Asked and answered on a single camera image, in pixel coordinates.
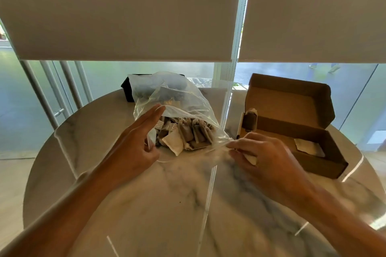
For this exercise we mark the person's left hand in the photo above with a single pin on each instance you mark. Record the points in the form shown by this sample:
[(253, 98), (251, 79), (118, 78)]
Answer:
[(126, 157)]

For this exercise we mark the person's right hand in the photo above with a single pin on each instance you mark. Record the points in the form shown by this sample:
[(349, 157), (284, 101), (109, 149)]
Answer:
[(271, 169)]

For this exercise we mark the person's right thumb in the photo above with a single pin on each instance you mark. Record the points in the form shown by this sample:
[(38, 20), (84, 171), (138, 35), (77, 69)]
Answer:
[(239, 158)]

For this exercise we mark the person's left thumb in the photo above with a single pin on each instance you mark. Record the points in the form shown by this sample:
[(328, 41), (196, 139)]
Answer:
[(153, 152)]

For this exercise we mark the white tea sachet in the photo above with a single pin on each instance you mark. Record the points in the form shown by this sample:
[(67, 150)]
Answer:
[(251, 159)]

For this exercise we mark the clear plastic bag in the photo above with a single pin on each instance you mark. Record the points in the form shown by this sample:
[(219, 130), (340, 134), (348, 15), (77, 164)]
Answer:
[(181, 100)]

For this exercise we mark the person's left forearm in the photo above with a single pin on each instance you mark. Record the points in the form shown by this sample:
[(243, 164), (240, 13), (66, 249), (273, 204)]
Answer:
[(57, 220)]

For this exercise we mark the person's right forearm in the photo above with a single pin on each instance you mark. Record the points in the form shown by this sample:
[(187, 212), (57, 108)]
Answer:
[(340, 223)]

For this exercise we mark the pile of tea sachets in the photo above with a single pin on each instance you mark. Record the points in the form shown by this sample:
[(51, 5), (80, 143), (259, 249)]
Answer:
[(184, 134)]

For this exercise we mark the dark brown tea sachet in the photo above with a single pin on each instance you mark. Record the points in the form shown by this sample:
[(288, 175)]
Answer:
[(250, 120)]

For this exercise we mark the black box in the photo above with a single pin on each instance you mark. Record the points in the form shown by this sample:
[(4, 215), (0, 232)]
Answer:
[(128, 89)]

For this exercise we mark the pale flat tea sachet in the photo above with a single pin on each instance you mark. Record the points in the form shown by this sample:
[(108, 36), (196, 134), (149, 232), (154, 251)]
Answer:
[(309, 147)]

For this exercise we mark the open brown cardboard box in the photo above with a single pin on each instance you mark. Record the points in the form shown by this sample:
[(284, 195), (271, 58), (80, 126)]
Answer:
[(301, 115)]

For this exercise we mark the metal door pull bar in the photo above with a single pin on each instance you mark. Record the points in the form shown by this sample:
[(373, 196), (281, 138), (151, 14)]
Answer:
[(71, 85), (39, 94), (55, 88), (84, 82)]

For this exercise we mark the wide beige roller blind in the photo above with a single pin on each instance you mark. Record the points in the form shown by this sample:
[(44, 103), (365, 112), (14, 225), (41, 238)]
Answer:
[(120, 9)]

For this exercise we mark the narrow beige roller blind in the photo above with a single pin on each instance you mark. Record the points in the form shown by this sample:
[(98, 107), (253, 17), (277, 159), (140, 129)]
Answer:
[(316, 12)]

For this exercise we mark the white window frame post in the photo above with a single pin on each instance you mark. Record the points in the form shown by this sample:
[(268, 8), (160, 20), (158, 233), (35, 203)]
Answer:
[(224, 73)]

